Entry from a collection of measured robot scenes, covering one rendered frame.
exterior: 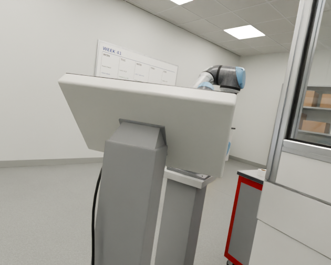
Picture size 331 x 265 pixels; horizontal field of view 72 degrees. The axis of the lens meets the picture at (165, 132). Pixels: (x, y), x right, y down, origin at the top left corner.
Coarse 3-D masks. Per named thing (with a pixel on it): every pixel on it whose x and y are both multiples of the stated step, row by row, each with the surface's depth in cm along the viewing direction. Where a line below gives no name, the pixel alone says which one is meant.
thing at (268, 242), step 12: (264, 228) 78; (264, 240) 77; (276, 240) 74; (288, 240) 71; (252, 252) 81; (264, 252) 77; (276, 252) 74; (288, 252) 71; (300, 252) 68; (312, 252) 65; (252, 264) 81; (264, 264) 77; (276, 264) 74; (288, 264) 70; (300, 264) 68; (312, 264) 65; (324, 264) 63
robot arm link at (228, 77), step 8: (224, 72) 127; (232, 72) 125; (240, 72) 123; (216, 80) 130; (224, 80) 127; (232, 80) 125; (240, 80) 123; (224, 88) 127; (232, 88) 125; (240, 88) 128
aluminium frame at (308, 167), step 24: (312, 0) 69; (312, 24) 70; (288, 72) 74; (288, 96) 73; (288, 120) 74; (288, 144) 72; (312, 144) 68; (288, 168) 72; (312, 168) 67; (312, 192) 66
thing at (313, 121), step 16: (320, 0) 69; (320, 16) 69; (320, 32) 68; (320, 48) 68; (304, 64) 72; (320, 64) 68; (304, 80) 71; (320, 80) 67; (304, 96) 71; (320, 96) 67; (304, 112) 71; (320, 112) 67; (304, 128) 70; (320, 128) 67
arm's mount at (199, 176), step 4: (168, 168) 140; (172, 168) 139; (176, 168) 138; (180, 172) 136; (184, 172) 135; (188, 172) 134; (192, 172) 135; (192, 176) 133; (196, 176) 131; (200, 176) 131; (204, 176) 132; (208, 176) 135
